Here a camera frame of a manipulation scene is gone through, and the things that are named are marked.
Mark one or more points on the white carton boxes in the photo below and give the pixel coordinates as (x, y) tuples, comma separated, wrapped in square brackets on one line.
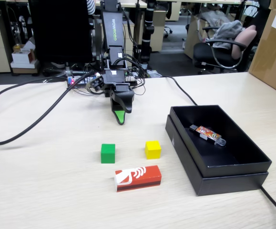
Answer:
[(23, 59)]

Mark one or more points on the black pole robot arm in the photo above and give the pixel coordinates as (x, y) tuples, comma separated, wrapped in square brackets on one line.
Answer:
[(148, 31)]

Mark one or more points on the striped shirt person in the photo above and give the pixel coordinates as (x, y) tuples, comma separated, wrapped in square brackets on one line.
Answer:
[(90, 6)]

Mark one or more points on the black storage box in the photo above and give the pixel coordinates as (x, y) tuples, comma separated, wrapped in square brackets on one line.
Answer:
[(233, 184)]

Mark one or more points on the green wooden cube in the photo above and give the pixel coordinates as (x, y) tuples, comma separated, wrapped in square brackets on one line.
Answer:
[(108, 153)]

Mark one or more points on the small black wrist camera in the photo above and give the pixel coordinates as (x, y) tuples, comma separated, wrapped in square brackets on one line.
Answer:
[(96, 83)]

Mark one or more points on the black monitor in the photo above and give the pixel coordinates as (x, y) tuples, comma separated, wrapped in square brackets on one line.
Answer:
[(60, 31)]

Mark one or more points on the large brown cardboard box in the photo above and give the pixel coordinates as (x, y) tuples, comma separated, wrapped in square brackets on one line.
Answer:
[(271, 59)]

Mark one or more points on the beige side cabinet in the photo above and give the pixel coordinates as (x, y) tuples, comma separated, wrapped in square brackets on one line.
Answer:
[(158, 31)]

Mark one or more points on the colourful printed USB stick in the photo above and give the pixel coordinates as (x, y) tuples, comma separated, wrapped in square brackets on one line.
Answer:
[(207, 133)]

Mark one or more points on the black box tray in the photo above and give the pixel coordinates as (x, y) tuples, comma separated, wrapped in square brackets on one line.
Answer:
[(223, 157)]

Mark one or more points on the black office chair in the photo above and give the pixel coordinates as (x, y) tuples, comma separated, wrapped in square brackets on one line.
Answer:
[(207, 52)]

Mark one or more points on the red white printed box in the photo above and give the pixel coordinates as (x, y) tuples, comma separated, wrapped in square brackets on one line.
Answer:
[(137, 177)]

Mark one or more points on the controller circuit board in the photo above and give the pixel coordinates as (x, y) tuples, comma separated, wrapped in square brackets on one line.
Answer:
[(80, 82)]

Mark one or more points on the pink cushion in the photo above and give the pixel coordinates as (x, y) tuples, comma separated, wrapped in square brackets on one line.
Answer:
[(243, 40)]

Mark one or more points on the yellow wooden cube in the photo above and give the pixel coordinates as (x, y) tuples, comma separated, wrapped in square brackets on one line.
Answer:
[(152, 150)]

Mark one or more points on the grey cloth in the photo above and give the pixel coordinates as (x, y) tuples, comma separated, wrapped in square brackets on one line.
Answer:
[(228, 33)]

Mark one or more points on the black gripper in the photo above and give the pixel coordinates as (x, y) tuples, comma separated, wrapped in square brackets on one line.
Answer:
[(115, 80)]

